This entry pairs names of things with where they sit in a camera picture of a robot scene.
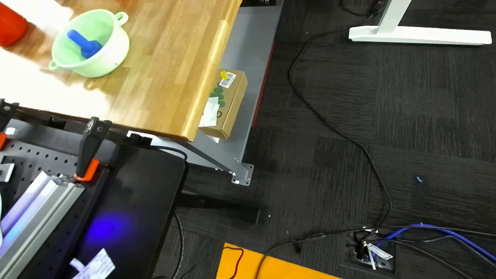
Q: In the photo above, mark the cardboard box under table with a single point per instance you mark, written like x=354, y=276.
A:
x=223, y=103

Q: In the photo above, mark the orange floor mat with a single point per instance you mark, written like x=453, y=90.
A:
x=237, y=262

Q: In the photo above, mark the black computer case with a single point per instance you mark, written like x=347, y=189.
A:
x=132, y=215

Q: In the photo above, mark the black orange bar clamp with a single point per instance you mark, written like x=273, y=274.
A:
x=92, y=138

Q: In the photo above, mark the floor power outlet box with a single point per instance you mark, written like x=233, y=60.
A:
x=367, y=251

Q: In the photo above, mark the white desk leg foot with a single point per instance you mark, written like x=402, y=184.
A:
x=389, y=31

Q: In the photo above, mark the blue plastic toy block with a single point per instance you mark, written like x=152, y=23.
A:
x=87, y=46

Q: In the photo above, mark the green plastic colander bowl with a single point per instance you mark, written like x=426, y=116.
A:
x=99, y=24

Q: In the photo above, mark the aluminium extrusion rail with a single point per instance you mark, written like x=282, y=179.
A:
x=31, y=220

